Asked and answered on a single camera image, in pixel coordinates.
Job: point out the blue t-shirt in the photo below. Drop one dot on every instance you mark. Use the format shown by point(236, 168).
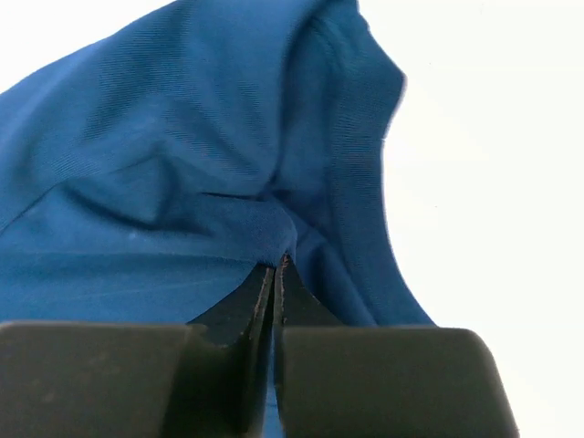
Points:
point(145, 176)

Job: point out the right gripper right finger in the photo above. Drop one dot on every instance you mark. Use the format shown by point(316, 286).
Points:
point(338, 381)

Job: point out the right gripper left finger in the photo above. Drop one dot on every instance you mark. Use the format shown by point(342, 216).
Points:
point(203, 379)

